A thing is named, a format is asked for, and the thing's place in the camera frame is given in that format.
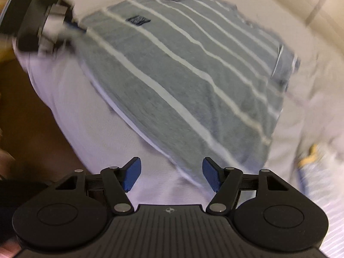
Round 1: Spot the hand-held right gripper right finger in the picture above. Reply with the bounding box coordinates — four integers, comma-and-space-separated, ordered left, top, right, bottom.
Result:
202, 157, 290, 215

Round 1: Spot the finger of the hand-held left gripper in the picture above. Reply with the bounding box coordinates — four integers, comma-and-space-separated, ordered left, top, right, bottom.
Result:
55, 0, 88, 34

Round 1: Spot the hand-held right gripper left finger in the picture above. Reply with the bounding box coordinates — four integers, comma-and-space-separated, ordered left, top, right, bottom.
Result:
55, 157, 142, 215

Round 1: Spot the grey white striped shirt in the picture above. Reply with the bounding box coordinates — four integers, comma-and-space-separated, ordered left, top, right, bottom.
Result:
72, 0, 301, 194

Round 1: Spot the white bed sheet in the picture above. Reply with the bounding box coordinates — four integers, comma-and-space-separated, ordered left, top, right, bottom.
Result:
12, 0, 344, 211

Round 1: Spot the white blue striped cloth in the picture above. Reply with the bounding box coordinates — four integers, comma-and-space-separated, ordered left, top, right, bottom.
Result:
296, 144, 344, 258

